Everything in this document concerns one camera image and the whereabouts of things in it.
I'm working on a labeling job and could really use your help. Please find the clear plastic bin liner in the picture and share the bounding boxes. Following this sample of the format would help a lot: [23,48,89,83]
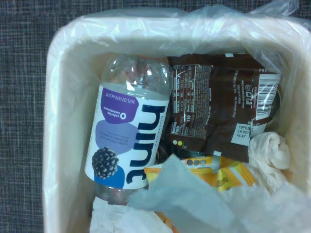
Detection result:
[58,0,311,136]

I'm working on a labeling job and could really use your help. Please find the cream plastic trash bin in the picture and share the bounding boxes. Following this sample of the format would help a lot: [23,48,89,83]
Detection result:
[42,9,311,233]

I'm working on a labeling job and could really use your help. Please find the discarded white paper tissue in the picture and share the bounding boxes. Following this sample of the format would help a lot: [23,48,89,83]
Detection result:
[89,196,172,233]
[247,132,292,189]

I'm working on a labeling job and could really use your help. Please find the clear Hint water bottle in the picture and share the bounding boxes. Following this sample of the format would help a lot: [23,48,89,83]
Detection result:
[84,54,174,207]

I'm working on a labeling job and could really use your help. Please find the brown snack wrapper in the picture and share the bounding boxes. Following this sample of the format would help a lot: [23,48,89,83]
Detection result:
[166,52,284,164]

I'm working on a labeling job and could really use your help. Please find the yellow snack wrapper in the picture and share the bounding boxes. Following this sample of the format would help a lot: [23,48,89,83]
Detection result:
[144,155,257,193]

